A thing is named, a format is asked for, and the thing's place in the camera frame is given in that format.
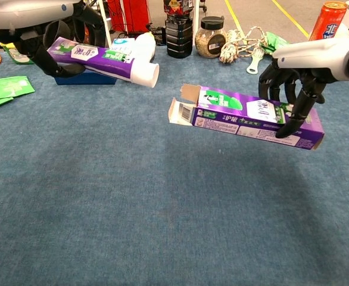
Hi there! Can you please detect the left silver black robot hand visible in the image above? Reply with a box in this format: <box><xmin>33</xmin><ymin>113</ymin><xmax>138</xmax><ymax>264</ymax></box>
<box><xmin>0</xmin><ymin>0</ymin><xmax>107</xmax><ymax>79</ymax></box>

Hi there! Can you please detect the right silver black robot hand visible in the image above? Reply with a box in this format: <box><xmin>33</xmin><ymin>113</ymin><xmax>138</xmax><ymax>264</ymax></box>
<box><xmin>258</xmin><ymin>34</ymin><xmax>349</xmax><ymax>139</ymax></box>

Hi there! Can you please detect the purple white toothpaste tube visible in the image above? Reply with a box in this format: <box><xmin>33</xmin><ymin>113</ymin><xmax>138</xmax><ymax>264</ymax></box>
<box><xmin>46</xmin><ymin>36</ymin><xmax>160</xmax><ymax>88</ymax></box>

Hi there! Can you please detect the purple toothpaste carton box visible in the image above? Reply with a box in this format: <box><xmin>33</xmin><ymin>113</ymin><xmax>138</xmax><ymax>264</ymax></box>
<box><xmin>167</xmin><ymin>83</ymin><xmax>325</xmax><ymax>151</ymax></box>

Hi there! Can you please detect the navy blue long box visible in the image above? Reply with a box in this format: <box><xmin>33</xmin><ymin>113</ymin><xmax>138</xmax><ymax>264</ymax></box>
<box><xmin>54</xmin><ymin>70</ymin><xmax>118</xmax><ymax>86</ymax></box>

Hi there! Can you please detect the white packet with blue print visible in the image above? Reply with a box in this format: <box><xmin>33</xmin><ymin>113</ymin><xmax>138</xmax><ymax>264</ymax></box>
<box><xmin>110</xmin><ymin>38</ymin><xmax>136</xmax><ymax>50</ymax></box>

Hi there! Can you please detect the orange drink can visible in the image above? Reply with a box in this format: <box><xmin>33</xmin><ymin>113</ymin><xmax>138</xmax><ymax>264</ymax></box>
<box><xmin>308</xmin><ymin>1</ymin><xmax>348</xmax><ymax>42</ymax></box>

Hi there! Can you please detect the green container yellow lid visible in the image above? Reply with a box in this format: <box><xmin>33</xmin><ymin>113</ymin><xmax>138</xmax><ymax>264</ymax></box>
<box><xmin>0</xmin><ymin>41</ymin><xmax>35</xmax><ymax>65</ymax></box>

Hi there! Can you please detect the light green bottle opener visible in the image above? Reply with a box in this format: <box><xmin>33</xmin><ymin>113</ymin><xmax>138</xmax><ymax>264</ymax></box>
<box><xmin>246</xmin><ymin>47</ymin><xmax>266</xmax><ymax>74</ymax></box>

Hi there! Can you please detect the white metal stand leg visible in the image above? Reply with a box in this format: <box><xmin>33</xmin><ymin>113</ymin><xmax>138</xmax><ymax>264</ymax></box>
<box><xmin>98</xmin><ymin>0</ymin><xmax>113</xmax><ymax>47</ymax></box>

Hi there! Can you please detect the grain jar black lid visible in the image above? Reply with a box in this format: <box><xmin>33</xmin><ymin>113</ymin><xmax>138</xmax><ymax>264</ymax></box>
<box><xmin>194</xmin><ymin>15</ymin><xmax>228</xmax><ymax>59</ymax></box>

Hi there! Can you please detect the red cabinet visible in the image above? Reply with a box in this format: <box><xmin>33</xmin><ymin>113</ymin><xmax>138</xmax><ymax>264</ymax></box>
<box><xmin>107</xmin><ymin>0</ymin><xmax>151</xmax><ymax>34</ymax></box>

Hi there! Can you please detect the white upright pole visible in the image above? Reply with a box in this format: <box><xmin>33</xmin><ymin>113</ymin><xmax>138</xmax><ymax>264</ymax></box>
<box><xmin>192</xmin><ymin>0</ymin><xmax>200</xmax><ymax>47</ymax></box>

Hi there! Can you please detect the white bottle brown base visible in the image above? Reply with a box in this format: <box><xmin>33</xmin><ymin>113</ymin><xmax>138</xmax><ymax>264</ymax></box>
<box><xmin>132</xmin><ymin>32</ymin><xmax>157</xmax><ymax>65</ymax></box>

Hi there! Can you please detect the dark drink bottle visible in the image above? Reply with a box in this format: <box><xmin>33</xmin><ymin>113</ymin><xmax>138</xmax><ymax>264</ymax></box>
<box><xmin>163</xmin><ymin>0</ymin><xmax>194</xmax><ymax>58</ymax></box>

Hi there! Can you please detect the blue table cloth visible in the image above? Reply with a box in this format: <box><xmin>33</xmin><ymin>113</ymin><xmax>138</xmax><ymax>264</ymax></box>
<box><xmin>0</xmin><ymin>43</ymin><xmax>349</xmax><ymax>286</ymax></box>

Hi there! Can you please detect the green sachet by rope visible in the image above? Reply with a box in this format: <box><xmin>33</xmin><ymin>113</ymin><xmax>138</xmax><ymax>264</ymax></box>
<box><xmin>263</xmin><ymin>31</ymin><xmax>290</xmax><ymax>54</ymax></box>

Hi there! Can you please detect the beige braided rope bundle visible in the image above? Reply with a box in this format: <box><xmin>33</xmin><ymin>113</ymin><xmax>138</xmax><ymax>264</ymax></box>
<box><xmin>219</xmin><ymin>26</ymin><xmax>278</xmax><ymax>65</ymax></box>

